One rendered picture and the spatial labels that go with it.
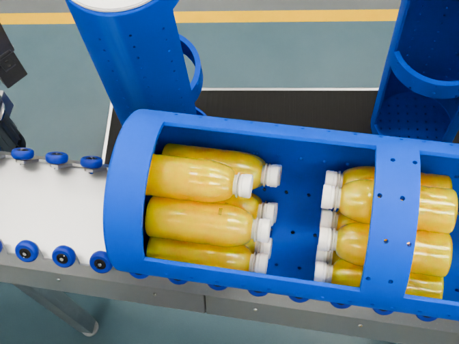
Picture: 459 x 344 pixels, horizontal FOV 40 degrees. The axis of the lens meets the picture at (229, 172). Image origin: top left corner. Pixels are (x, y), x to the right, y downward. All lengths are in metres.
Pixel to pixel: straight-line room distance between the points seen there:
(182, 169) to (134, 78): 0.65
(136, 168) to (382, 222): 0.38
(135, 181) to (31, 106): 1.71
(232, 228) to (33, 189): 0.51
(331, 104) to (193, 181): 1.34
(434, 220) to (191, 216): 0.38
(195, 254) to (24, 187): 0.47
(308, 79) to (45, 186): 1.42
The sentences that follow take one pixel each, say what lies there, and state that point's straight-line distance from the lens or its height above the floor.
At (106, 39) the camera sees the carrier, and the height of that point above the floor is 0.93.
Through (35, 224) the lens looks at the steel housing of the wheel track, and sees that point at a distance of 1.33.
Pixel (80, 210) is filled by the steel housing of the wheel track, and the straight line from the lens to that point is 1.31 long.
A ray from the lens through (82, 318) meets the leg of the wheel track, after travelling 2.05.
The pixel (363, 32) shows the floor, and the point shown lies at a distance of 2.67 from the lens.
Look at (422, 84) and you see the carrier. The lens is 1.81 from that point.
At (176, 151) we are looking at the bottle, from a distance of 1.08.
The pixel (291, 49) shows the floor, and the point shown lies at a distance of 2.60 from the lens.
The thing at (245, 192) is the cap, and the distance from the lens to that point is 1.00.
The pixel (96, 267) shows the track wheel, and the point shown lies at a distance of 1.22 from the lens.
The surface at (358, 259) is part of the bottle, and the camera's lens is 1.01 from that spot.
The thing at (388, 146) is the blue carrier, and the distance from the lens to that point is 1.00.
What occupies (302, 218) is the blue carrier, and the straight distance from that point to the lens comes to 1.20.
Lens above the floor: 2.08
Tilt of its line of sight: 64 degrees down
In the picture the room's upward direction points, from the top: 9 degrees counter-clockwise
